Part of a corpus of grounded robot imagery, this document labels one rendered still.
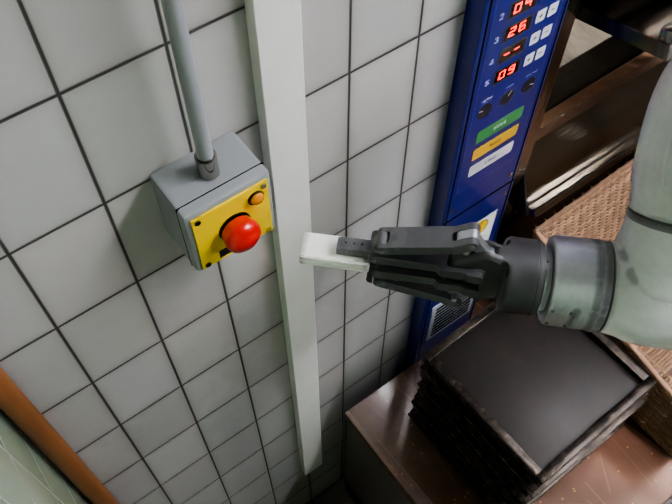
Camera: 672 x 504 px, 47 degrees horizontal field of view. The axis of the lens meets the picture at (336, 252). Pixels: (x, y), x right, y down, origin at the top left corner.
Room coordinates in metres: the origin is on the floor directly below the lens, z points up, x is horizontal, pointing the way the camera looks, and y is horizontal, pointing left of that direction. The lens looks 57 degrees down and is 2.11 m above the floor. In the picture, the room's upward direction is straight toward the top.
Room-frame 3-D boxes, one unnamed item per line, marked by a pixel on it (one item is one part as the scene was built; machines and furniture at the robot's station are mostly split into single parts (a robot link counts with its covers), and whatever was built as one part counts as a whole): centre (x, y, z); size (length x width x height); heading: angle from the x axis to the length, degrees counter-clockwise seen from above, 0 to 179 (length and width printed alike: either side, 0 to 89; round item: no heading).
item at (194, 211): (0.48, 0.12, 1.46); 0.10 x 0.07 x 0.10; 126
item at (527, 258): (0.40, -0.16, 1.46); 0.09 x 0.07 x 0.08; 81
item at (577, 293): (0.39, -0.23, 1.46); 0.09 x 0.06 x 0.09; 171
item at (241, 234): (0.45, 0.10, 1.46); 0.04 x 0.04 x 0.04; 36
